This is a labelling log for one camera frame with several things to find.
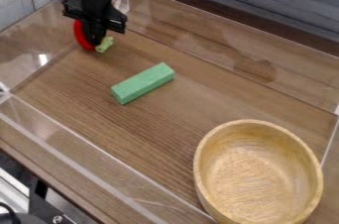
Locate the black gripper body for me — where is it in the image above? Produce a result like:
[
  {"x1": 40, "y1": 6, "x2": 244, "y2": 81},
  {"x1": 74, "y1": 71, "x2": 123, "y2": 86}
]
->
[{"x1": 63, "y1": 0, "x2": 127, "y2": 34}]

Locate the red plush strawberry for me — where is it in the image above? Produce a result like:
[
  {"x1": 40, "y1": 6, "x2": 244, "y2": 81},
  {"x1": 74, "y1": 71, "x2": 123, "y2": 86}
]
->
[{"x1": 74, "y1": 20, "x2": 114, "y2": 54}]

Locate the clear acrylic enclosure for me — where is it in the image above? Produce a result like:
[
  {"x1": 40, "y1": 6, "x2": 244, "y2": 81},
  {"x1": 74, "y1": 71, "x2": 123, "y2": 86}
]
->
[{"x1": 0, "y1": 0, "x2": 339, "y2": 224}]

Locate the black cable lower left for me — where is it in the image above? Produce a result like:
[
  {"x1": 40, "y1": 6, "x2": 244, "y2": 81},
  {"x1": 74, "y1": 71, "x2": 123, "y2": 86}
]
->
[{"x1": 0, "y1": 201, "x2": 22, "y2": 224}]

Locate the green rectangular block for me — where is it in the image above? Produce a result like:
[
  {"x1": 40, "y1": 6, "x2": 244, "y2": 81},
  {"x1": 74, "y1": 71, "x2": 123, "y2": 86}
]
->
[{"x1": 111, "y1": 62, "x2": 175, "y2": 105}]

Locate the wooden bowl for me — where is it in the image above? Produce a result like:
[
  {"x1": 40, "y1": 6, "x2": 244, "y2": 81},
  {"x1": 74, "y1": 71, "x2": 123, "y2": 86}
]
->
[{"x1": 194, "y1": 119, "x2": 323, "y2": 224}]

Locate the black metal table bracket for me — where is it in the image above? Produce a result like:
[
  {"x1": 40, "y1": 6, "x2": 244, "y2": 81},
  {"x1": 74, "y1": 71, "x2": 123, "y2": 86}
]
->
[{"x1": 30, "y1": 179, "x2": 76, "y2": 224}]

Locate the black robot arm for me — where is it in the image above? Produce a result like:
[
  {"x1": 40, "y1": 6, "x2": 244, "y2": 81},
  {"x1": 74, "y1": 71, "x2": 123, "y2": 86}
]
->
[{"x1": 63, "y1": 0, "x2": 127, "y2": 50}]

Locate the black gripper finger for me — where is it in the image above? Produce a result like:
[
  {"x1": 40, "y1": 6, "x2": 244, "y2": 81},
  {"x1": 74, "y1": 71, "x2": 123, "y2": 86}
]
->
[
  {"x1": 82, "y1": 19, "x2": 95, "y2": 46},
  {"x1": 94, "y1": 21, "x2": 107, "y2": 44}
]

